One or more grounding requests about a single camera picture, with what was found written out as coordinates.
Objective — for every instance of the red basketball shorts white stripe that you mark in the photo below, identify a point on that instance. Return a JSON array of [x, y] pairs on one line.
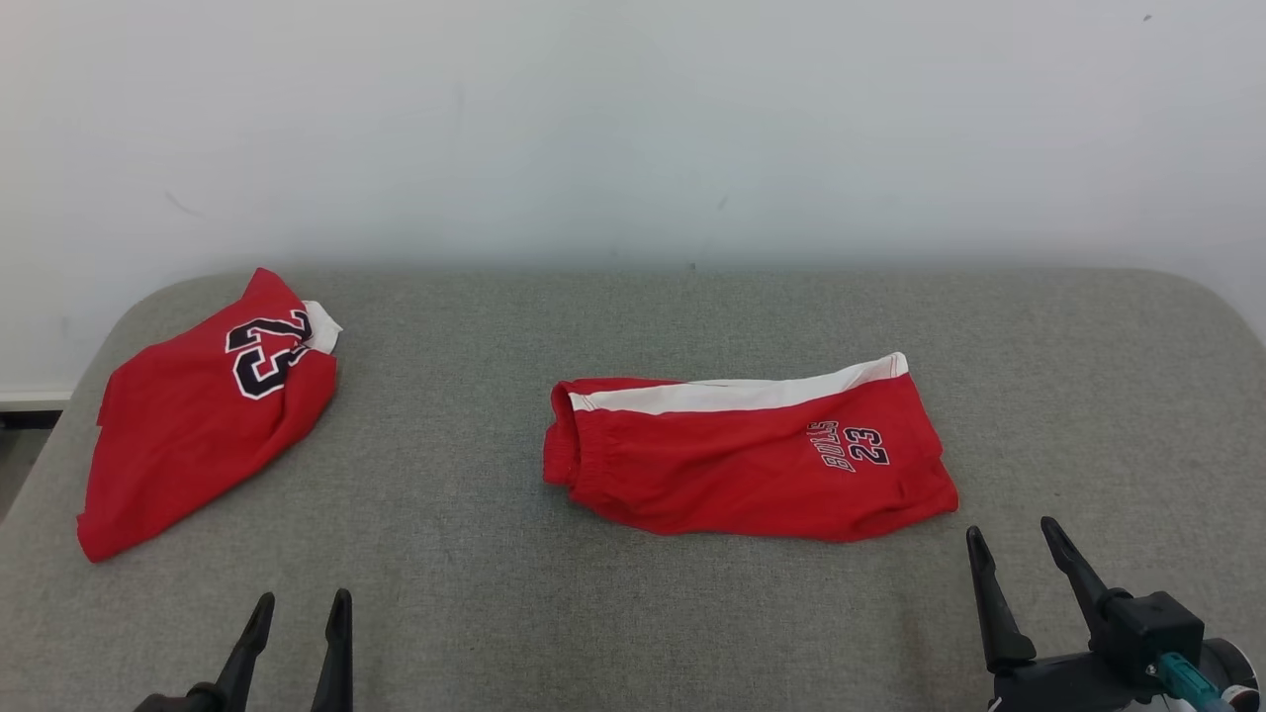
[[732, 475]]

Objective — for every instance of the wall baseboard strip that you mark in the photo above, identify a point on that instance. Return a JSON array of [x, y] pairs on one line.
[[30, 398]]

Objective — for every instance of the grey fabric sofa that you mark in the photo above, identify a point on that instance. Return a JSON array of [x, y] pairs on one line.
[[633, 613]]

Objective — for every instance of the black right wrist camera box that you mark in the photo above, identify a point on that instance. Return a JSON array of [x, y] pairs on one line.
[[1152, 628]]

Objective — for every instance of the red Bulls 23 jersey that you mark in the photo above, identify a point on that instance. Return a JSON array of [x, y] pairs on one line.
[[188, 445]]

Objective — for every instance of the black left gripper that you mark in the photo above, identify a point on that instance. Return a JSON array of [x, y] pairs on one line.
[[183, 700]]

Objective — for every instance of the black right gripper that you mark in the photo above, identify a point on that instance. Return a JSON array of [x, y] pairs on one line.
[[1058, 687]]

